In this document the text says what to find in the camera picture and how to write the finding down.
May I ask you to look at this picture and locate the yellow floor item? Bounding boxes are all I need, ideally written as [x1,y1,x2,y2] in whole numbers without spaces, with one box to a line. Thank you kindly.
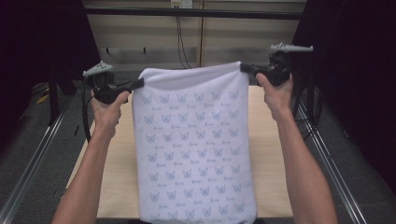
[35,93,50,105]

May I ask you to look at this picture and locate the dark curtain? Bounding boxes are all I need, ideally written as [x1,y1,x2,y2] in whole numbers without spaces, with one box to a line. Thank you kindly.
[289,0,396,195]
[0,0,107,147]

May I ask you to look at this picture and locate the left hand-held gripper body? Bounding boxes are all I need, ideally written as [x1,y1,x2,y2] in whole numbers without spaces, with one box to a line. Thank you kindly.
[82,60,126,105]

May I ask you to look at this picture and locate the white wall outlet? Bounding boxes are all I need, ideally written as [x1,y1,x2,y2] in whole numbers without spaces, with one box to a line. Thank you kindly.
[170,0,194,9]

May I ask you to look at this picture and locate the person's right hand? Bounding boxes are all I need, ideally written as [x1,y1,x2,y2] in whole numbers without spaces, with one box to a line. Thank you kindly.
[255,72,295,122]

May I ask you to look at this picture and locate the metal floor rail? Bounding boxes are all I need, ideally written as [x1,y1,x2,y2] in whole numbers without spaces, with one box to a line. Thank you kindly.
[0,101,73,224]
[293,96,369,224]

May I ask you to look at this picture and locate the black wall cable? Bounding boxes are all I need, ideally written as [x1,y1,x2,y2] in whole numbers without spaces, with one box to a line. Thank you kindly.
[176,15,192,70]

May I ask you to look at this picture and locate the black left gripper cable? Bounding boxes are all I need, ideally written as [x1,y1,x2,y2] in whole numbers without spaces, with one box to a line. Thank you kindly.
[80,76,95,144]

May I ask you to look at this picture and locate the black horizontal bar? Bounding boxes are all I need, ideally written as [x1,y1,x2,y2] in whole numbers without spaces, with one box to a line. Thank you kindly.
[83,7,305,21]

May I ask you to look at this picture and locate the person's left hand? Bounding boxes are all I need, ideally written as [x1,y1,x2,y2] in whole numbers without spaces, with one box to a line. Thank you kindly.
[90,90,131,138]

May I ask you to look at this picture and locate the black floor cables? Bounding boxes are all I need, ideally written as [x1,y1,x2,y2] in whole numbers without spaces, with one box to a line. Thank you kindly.
[293,83,324,141]

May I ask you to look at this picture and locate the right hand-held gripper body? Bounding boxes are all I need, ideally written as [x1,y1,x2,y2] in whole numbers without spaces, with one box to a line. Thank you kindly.
[267,42,315,88]

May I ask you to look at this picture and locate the black metal stand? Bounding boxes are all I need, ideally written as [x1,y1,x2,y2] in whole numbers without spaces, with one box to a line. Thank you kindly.
[47,69,78,127]

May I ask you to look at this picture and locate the white printed towel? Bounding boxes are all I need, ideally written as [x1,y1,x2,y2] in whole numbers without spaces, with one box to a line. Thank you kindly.
[131,61,259,224]

